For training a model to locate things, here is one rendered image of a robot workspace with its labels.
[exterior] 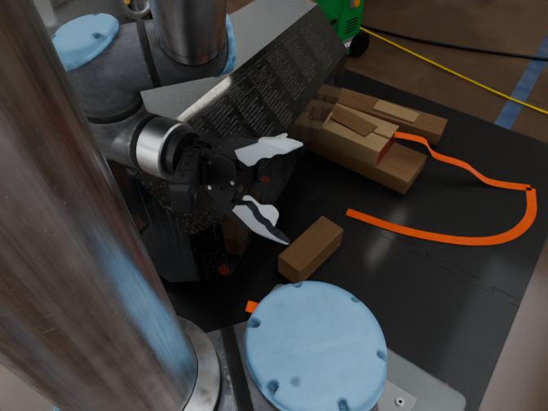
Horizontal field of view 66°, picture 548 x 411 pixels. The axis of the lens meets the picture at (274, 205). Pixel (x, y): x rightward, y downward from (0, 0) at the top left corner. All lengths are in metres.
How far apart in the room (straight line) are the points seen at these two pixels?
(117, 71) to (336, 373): 0.46
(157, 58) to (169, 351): 0.40
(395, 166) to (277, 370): 1.89
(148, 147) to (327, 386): 0.40
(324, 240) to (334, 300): 1.37
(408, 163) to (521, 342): 0.95
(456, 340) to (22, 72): 1.80
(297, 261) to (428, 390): 1.04
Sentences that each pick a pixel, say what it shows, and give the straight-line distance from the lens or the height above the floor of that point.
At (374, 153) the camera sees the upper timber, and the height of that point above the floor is 0.19.
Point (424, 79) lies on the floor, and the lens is 3.17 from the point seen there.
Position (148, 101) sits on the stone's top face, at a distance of 1.45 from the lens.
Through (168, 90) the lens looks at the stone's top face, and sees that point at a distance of 1.48.
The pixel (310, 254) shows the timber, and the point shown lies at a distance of 1.79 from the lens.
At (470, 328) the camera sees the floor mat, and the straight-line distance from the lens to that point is 1.92.
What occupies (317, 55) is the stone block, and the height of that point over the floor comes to 0.69.
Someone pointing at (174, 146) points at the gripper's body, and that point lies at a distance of 0.63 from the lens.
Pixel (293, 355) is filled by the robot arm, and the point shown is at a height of 1.20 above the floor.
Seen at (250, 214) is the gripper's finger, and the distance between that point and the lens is 0.59.
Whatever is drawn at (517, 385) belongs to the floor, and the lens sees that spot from 1.91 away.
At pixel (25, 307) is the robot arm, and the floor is 1.43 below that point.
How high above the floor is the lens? 1.61
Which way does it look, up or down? 49 degrees down
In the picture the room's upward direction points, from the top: straight up
